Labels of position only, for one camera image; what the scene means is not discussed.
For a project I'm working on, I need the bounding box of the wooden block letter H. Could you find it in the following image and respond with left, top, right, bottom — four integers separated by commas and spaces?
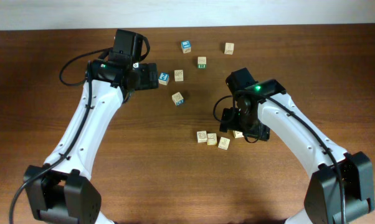
233, 131, 244, 138

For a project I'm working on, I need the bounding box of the wooden block letter J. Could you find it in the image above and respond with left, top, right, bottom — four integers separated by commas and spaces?
218, 137, 230, 150

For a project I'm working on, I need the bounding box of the wooden block letter L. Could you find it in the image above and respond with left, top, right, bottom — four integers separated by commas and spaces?
207, 133, 217, 146

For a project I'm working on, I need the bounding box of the wooden block snail picture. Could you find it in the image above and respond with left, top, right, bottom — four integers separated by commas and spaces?
197, 131, 207, 143

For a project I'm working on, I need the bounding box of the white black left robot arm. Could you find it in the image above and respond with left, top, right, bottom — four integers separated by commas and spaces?
8, 29, 159, 223

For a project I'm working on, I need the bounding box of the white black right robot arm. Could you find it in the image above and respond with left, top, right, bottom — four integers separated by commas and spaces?
219, 68, 375, 224

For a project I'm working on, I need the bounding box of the wooden block blue number 2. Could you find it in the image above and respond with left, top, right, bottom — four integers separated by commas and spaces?
158, 73, 169, 85

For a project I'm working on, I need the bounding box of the wooden block fox picture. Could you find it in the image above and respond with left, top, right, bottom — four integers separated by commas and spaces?
174, 70, 184, 82

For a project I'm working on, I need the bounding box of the wooden block letter M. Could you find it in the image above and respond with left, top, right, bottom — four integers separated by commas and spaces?
171, 92, 184, 106

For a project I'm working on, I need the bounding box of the blue top wooden block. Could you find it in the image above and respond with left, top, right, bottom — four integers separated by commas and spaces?
181, 40, 191, 54

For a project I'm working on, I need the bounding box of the wooden block green side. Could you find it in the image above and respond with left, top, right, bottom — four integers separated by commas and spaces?
197, 56, 207, 69

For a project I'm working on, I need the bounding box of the plain wooden block far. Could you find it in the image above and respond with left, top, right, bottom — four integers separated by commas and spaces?
224, 42, 234, 55

